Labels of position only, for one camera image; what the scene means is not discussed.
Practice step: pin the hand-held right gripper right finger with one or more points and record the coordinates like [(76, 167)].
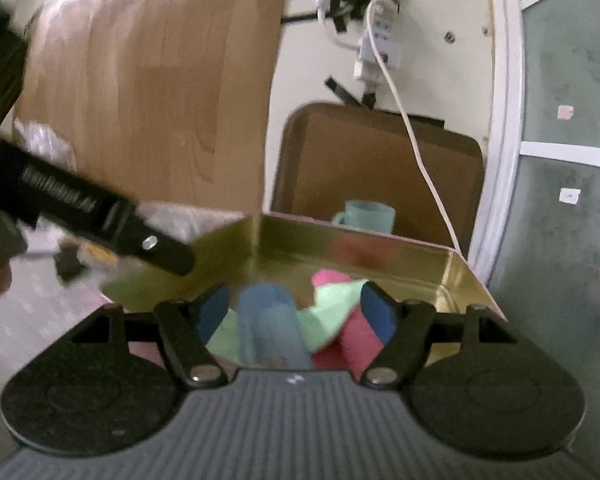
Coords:
[(380, 317)]

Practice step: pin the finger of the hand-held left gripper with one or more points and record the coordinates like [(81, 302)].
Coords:
[(165, 247)]

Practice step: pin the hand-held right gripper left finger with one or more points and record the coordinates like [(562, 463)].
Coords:
[(212, 317)]

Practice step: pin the light green cloth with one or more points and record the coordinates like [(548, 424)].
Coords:
[(330, 310)]

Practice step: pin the pink tin box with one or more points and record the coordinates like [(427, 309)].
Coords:
[(380, 265)]

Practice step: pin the clear plastic bag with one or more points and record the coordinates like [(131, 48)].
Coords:
[(45, 142)]

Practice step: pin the teal cup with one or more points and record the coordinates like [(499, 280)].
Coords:
[(367, 215)]

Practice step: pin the wooden board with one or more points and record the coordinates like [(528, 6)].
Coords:
[(155, 85)]

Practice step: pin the brown tray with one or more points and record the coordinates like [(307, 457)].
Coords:
[(380, 160)]

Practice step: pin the black tape strip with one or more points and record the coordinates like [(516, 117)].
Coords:
[(341, 90)]

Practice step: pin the white framed glass door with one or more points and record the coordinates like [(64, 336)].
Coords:
[(555, 110)]

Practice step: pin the white power strip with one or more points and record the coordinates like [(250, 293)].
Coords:
[(380, 35)]

